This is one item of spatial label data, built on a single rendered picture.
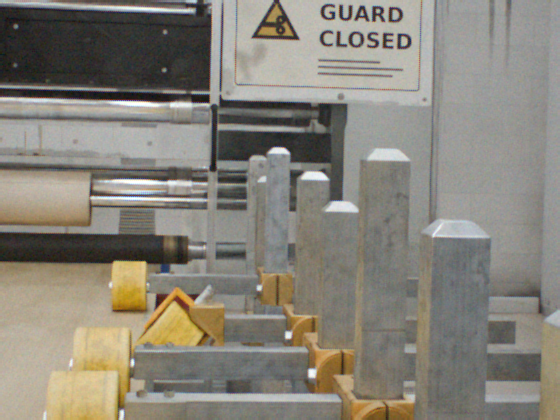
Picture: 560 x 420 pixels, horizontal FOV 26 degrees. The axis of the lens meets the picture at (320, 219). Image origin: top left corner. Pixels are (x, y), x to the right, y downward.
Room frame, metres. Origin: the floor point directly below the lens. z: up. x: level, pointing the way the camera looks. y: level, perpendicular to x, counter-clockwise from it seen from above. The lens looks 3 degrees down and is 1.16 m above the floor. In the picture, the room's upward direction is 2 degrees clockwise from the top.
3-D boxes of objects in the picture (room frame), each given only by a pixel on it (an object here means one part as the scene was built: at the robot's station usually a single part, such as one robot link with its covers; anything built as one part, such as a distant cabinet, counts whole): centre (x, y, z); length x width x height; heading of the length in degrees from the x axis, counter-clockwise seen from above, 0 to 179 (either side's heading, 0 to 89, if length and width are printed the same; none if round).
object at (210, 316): (1.49, 0.16, 0.95); 0.10 x 0.04 x 0.10; 97
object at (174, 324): (1.48, 0.18, 0.93); 0.09 x 0.08 x 0.09; 97
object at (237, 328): (1.51, -0.06, 0.95); 0.36 x 0.03 x 0.03; 97
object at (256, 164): (2.46, 0.13, 0.92); 0.04 x 0.04 x 0.48; 7
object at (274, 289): (1.98, 0.07, 0.95); 0.14 x 0.06 x 0.05; 7
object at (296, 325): (1.49, 0.01, 0.95); 0.14 x 0.06 x 0.05; 7
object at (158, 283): (2.00, 0.06, 0.95); 0.50 x 0.04 x 0.04; 97
